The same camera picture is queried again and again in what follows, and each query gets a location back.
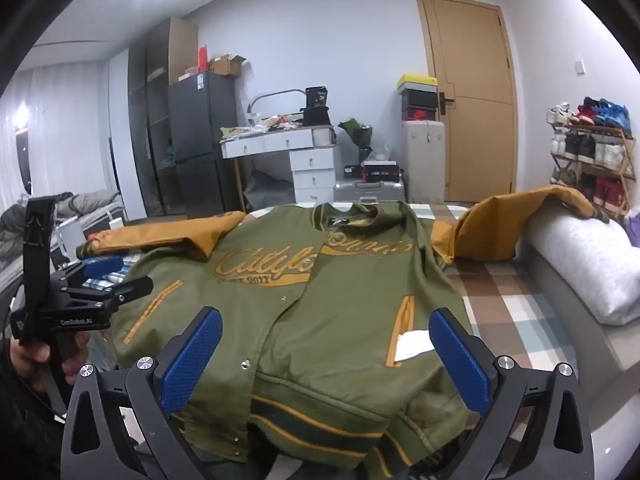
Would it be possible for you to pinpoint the green varsity jacket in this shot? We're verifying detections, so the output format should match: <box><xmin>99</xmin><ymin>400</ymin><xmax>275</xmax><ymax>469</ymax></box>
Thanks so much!
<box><xmin>75</xmin><ymin>185</ymin><xmax>611</xmax><ymax>480</ymax></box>

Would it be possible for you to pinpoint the yellow shoe box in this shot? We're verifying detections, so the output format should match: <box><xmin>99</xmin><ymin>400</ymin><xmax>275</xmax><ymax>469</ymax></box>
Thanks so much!
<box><xmin>397</xmin><ymin>74</ymin><xmax>438</xmax><ymax>92</ymax></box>

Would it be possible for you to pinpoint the black bag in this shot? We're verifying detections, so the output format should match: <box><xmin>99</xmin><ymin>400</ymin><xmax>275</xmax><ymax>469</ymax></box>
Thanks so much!
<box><xmin>301</xmin><ymin>86</ymin><xmax>333</xmax><ymax>127</ymax></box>

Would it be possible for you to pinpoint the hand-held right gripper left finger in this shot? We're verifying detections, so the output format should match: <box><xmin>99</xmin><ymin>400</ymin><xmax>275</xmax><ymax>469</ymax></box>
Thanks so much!
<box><xmin>59</xmin><ymin>306</ymin><xmax>251</xmax><ymax>480</ymax></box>

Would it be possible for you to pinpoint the open cardboard box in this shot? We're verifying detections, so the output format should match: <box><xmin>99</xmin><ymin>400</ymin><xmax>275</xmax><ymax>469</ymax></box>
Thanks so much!
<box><xmin>209</xmin><ymin>54</ymin><xmax>247</xmax><ymax>78</ymax></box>

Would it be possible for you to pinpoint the black box with red trim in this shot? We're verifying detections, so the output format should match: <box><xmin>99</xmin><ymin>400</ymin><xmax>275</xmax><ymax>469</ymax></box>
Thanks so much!
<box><xmin>361</xmin><ymin>161</ymin><xmax>401</xmax><ymax>183</ymax></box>

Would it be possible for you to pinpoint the white desk with drawers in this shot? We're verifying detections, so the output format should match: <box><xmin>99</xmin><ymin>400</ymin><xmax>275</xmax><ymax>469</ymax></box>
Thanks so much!
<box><xmin>220</xmin><ymin>127</ymin><xmax>341</xmax><ymax>211</ymax></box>

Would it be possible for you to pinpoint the wrapped flower bouquet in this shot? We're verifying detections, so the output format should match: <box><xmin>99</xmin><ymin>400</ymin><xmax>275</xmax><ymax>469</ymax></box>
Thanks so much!
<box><xmin>337</xmin><ymin>117</ymin><xmax>376</xmax><ymax>163</ymax></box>

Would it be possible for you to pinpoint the shoe rack with shoes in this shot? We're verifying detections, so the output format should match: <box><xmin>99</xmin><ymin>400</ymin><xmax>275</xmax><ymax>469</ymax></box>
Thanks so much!
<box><xmin>545</xmin><ymin>97</ymin><xmax>638</xmax><ymax>216</ymax></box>

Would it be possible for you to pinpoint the dark glass wardrobe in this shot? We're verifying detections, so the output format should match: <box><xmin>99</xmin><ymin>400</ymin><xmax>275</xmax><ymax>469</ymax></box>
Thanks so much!
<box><xmin>127</xmin><ymin>16</ymin><xmax>200</xmax><ymax>221</ymax></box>

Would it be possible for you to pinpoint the white pillow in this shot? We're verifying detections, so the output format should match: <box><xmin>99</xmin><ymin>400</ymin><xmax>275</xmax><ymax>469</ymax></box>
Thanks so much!
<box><xmin>522</xmin><ymin>202</ymin><xmax>640</xmax><ymax>326</ymax></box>

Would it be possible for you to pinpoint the white container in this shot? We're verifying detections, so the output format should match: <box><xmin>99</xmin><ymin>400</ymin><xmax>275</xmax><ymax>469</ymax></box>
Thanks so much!
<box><xmin>56</xmin><ymin>221</ymin><xmax>84</xmax><ymax>262</ymax></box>

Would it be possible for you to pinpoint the dark grey shoe box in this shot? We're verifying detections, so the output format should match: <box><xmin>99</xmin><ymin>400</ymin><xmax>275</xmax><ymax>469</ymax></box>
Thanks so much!
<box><xmin>400</xmin><ymin>89</ymin><xmax>440</xmax><ymax>107</ymax></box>

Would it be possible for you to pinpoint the small white cabinet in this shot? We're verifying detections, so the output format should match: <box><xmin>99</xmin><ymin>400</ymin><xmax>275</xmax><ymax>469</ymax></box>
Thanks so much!
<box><xmin>402</xmin><ymin>119</ymin><xmax>448</xmax><ymax>204</ymax></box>

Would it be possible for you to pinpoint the silver suitcase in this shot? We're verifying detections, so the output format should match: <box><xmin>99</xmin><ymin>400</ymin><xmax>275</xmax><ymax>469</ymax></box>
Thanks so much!
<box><xmin>334</xmin><ymin>177</ymin><xmax>407</xmax><ymax>204</ymax></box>

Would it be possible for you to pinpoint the white curtain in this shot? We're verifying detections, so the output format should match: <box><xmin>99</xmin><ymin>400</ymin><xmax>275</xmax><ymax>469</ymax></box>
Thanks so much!
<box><xmin>0</xmin><ymin>65</ymin><xmax>33</xmax><ymax>211</ymax></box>

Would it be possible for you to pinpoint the wooden door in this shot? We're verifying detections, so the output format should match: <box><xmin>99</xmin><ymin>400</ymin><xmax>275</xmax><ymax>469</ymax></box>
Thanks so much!
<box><xmin>415</xmin><ymin>0</ymin><xmax>518</xmax><ymax>203</ymax></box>

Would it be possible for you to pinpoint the pile of desk clutter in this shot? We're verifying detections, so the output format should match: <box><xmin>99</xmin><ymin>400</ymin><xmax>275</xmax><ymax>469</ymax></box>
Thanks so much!
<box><xmin>220</xmin><ymin>114</ymin><xmax>306</xmax><ymax>137</ymax></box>

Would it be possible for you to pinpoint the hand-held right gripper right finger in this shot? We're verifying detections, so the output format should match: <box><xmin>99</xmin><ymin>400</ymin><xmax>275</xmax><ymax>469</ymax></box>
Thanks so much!
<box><xmin>428</xmin><ymin>307</ymin><xmax>596</xmax><ymax>480</ymax></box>

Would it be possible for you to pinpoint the white paper tag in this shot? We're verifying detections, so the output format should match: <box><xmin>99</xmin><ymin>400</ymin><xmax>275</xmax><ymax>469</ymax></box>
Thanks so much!
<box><xmin>394</xmin><ymin>330</ymin><xmax>435</xmax><ymax>362</ymax></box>

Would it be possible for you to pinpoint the blue plaid blanket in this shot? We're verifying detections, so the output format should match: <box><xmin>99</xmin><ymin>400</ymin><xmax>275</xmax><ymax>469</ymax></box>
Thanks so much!
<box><xmin>80</xmin><ymin>252</ymin><xmax>136</xmax><ymax>306</ymax></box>

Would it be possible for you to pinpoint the grey bedding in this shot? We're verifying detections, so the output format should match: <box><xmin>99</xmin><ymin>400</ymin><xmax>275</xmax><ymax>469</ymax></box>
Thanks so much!
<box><xmin>0</xmin><ymin>191</ymin><xmax>123</xmax><ymax>261</ymax></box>

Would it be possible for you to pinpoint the black refrigerator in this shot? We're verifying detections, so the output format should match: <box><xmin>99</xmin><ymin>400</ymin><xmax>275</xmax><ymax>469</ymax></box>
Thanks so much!
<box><xmin>167</xmin><ymin>71</ymin><xmax>246</xmax><ymax>216</ymax></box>

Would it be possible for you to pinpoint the person's left hand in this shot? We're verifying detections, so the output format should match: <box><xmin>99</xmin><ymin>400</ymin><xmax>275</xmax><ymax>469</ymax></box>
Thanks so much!
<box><xmin>9</xmin><ymin>332</ymin><xmax>91</xmax><ymax>391</ymax></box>

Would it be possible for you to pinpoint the oval desk mirror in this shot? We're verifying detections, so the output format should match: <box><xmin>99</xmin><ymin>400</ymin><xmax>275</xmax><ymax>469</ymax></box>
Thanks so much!
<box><xmin>247</xmin><ymin>89</ymin><xmax>307</xmax><ymax>126</ymax></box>

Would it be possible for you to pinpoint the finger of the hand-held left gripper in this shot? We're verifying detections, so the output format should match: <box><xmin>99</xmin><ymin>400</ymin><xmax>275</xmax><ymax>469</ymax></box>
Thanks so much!
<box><xmin>62</xmin><ymin>275</ymin><xmax>155</xmax><ymax>313</ymax></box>
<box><xmin>82</xmin><ymin>256</ymin><xmax>123</xmax><ymax>278</ymax></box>

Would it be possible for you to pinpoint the person's left forearm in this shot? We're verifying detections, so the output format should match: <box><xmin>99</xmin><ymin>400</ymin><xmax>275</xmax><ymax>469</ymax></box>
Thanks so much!
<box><xmin>0</xmin><ymin>355</ymin><xmax>68</xmax><ymax>480</ymax></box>

